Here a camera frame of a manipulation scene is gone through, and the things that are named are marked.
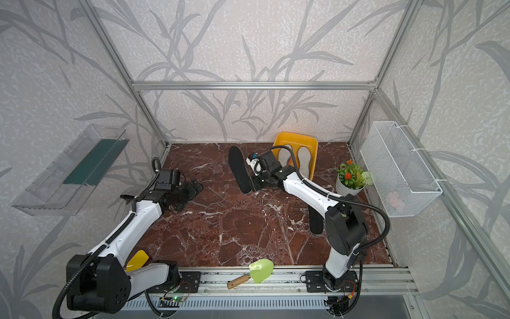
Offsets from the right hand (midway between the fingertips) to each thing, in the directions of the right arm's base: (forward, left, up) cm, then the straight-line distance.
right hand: (250, 180), depth 86 cm
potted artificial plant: (+1, -45, -1) cm, 45 cm away
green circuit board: (-41, +25, -14) cm, 50 cm away
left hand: (-4, +22, -2) cm, 23 cm away
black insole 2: (-12, -30, -15) cm, 36 cm away
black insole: (+5, +5, +1) cm, 7 cm away
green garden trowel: (-32, -4, -15) cm, 36 cm away
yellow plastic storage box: (+3, -15, +18) cm, 24 cm away
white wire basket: (-12, -51, +18) cm, 55 cm away
